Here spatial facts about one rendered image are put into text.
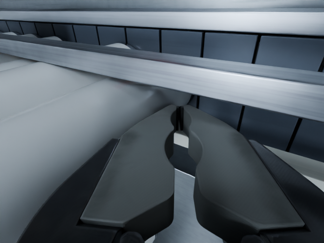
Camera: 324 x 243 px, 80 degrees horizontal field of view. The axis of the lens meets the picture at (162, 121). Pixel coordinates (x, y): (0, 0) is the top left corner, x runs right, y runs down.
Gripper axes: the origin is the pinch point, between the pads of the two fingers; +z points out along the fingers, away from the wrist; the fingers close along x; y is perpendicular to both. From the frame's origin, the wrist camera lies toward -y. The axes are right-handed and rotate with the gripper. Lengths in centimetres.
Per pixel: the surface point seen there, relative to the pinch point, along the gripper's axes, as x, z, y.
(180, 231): 0.9, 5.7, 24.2
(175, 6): -0.1, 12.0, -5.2
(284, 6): 8.3, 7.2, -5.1
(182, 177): 1.0, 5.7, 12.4
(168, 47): -0.8, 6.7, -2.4
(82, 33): -10.2, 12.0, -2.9
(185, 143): 0.7, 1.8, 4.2
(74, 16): -10.8, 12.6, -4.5
